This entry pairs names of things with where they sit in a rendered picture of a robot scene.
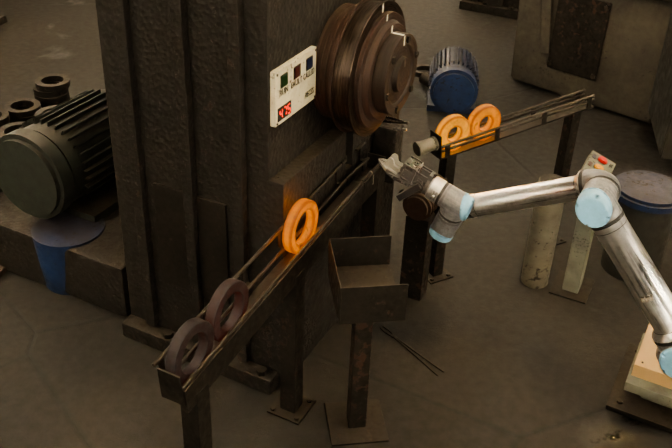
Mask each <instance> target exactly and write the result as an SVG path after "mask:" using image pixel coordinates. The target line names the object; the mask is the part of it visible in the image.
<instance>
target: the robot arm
mask: <svg viewBox="0 0 672 448"><path fill-rule="evenodd" d="M414 159H416V160H418V161H420V160H419V159H417V158H415V157H414V156H411V157H410V158H409V159H408V160H407V161H406V162H405V163H404V164H403V163H401V162H400V161H399V159H398V155H397V154H395V153H394V154H392V155H391V157H390V158H388V159H383V158H379V159H378V161H379V163H380V165H381V166H382V168H383V169H384V170H385V172H386V173H387V174H388V175H389V176H390V177H391V178H392V179H393V180H395V181H397V182H399V183H401V184H403V185H405V186H409V187H407V188H405V189H402V190H400V191H399V194H398V195H397V196H396V197H397V199H398V200H399V201H401V200H403V199H406V198H408V197H409V196H410V195H412V194H414V193H416V192H418V191H420V190H421V189H422V188H423V190H422V193H423V194H425V198H427V199H428V200H430V201H432V202H433V203H435V204H436V205H438V206H439V207H440V209H439V211H438V213H437V215H436V217H435V219H434V221H433V222H432V224H431V225H430V229H429V233H430V235H431V236H432V237H433V238H434V239H435V240H437V241H439V242H442V243H447V242H450V241H451V239H452V238H453V236H454V234H455V232H456V231H457V229H458V228H459V227H460V225H461V224H462V223H463V221H465V220H466V219H469V218H475V217H477V216H483V215H490V214H496V213H502V212H508V211H515V210H521V209H527V208H533V207H540V206H546V205H552V204H558V203H565V202H571V201H576V205H575V212H576V215H577V217H578V219H579V220H580V221H581V222H582V223H583V224H584V225H587V226H588V227H591V229H592V230H593V231H594V232H595V234H596V236H597V237H598V239H599V241H600V242H601V244H602V245H603V247H604V249H605V250H606V252H607V254H608V255H609V257H610V259H611V260H612V262H613V264H614V265H615V267H616V269H617V270H618V272H619V273H620V275H621V277H622V278H623V280H624V282H625V283H626V285H627V287H628V288H629V290H630V292H631V293H632V295H633V297H634V298H635V300H636V301H637V303H638V305H639V306H640V308H641V310H642V311H643V313H644V315H645V316H646V318H647V320H648V321H649V323H650V325H651V326H652V328H653V329H654V330H653V332H652V339H653V341H654V343H655V344H656V346H657V349H656V358H657V360H658V362H659V365H660V368H661V369H662V370H663V372H664V373H665V374H666V375H668V376H669V377H671V378H672V293H671V291H670V290H669V288H668V286H667V285H666V283H665V281H664V280H663V278H662V276H661V275H660V273H659V271H658V270H657V268H656V266H655V265H654V263H653V261H652V260H651V258H650V256H649V255H648V253H647V251H646V250H645V248H644V246H643V245H642V243H641V241H640V240H639V238H638V236H637V234H636V233H635V231H634V229H633V228H632V226H631V224H630V223H629V221H628V219H627V218H626V216H625V213H624V211H623V209H622V208H621V206H620V204H619V203H618V200H619V198H620V195H621V186H620V183H619V181H618V179H617V178H616V177H615V176H614V175H613V174H611V173H609V172H607V171H605V170H601V169H585V170H580V171H579V172H578V174H577V175H576V176H571V177H565V178H560V179H554V180H548V181H543V182H537V183H532V184H526V185H520V186H515V187H509V188H504V189H498V190H493V191H487V192H481V193H476V194H468V193H466V192H464V191H462V190H460V189H459V188H457V187H455V186H453V185H452V184H450V183H448V182H447V181H445V180H444V179H442V178H440V177H439V176H437V177H436V178H435V175H436V172H434V171H432V170H431V169H429V168H427V167H425V166H424V165H423V164H424V162H422V161H420V163H419V162H418V161H416V160H414ZM398 172H400V174H398Z"/></svg>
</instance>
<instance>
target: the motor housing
mask: <svg viewBox="0 0 672 448"><path fill-rule="evenodd" d="M422 190H423V188H422V189H421V190H420V191H418V192H416V193H414V194H412V195H410V196H409V197H408V198H406V199H403V209H404V211H405V213H406V214H407V215H406V220H405V231H404V242H403V253H402V264H401V275H400V284H409V286H408V296H407V297H408V298H411V299H414V300H417V301H420V300H421V299H422V297H423V296H424V295H425V293H426V292H427V283H428V274H429V265H430V256H431V247H432V239H433V237H432V236H431V235H430V233H429V229H430V225H431V224H432V222H433V221H434V219H435V213H433V212H434V211H435V210H436V208H437V207H438V205H436V204H435V203H433V202H432V201H430V200H428V199H427V198H425V194H423V193H422Z"/></svg>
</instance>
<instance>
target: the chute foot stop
mask: <svg viewBox="0 0 672 448"><path fill-rule="evenodd" d="M157 373H158V378H159V384H160V390H161V395H162V397H164V398H166V399H169V400H171V401H173V402H176V403H178V404H180V405H183V406H185V400H184V394H183V387H182V381H181V377H180V376H178V375H175V374H173V373H170V372H168V371H166V370H163V369H161V368H157Z"/></svg>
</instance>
